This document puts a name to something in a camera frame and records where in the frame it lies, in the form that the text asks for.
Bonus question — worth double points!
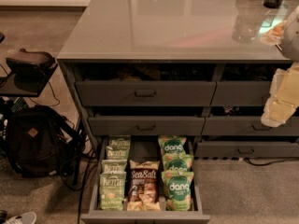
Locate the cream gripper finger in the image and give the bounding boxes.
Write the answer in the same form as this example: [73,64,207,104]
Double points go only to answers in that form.
[261,98,296,128]

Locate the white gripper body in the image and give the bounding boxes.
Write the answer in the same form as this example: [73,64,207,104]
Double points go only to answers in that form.
[270,62,299,106]

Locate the brown sea salt chip bag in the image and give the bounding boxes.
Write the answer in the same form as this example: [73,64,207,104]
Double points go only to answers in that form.
[127,161,161,211]

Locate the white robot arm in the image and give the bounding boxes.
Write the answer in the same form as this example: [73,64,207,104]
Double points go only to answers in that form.
[260,7,299,128]

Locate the top right grey drawer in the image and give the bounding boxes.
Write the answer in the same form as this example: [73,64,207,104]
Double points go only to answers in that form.
[211,81,270,106]

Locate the grey drawer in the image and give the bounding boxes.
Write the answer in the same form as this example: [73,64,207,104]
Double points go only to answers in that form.
[211,81,270,106]
[202,116,299,136]
[88,116,205,135]
[75,80,216,106]
[194,141,299,158]

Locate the middle right grey drawer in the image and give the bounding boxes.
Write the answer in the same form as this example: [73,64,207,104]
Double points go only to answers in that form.
[202,116,299,136]

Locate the bottom right grey drawer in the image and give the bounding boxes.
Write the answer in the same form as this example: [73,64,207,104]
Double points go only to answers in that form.
[194,141,299,158]

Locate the grey drawer cabinet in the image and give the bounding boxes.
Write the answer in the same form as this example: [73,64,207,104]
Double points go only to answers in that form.
[58,0,299,155]

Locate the rear green dang chip bag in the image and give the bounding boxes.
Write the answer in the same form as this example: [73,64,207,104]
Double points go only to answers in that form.
[158,135,187,155]

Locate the front green dang chip bag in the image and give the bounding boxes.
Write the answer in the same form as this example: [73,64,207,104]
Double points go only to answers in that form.
[162,170,193,211]

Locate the rear green kettle chip bag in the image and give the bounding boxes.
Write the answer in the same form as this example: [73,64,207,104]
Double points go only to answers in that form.
[108,135,131,149]

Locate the green kettle chip bag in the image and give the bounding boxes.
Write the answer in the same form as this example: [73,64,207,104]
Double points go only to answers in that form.
[106,147,129,160]
[99,172,126,211]
[101,160,127,173]
[108,135,131,149]

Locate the middle left grey drawer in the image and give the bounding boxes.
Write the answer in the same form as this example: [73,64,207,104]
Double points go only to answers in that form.
[88,116,205,135]

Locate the front green kettle chip bag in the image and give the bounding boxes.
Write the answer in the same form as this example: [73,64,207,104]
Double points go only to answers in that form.
[99,172,126,211]

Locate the top left grey drawer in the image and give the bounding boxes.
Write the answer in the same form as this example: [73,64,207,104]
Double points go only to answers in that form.
[75,80,216,106]

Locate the open bottom left drawer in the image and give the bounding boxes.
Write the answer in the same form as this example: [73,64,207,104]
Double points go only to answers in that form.
[80,136,210,224]

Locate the checkered fiducial marker board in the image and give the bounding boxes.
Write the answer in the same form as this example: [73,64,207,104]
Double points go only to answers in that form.
[260,20,287,46]

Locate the black backpack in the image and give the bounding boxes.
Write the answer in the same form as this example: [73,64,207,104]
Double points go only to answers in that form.
[6,105,78,178]

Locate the brown headset on table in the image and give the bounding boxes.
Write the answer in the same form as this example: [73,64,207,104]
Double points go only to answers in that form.
[6,49,55,77]

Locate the white sneaker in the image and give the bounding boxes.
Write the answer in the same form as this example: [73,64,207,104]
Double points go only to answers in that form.
[4,212,36,224]

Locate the black floor cables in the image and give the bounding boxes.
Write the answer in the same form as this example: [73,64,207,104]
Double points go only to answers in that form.
[59,119,98,224]

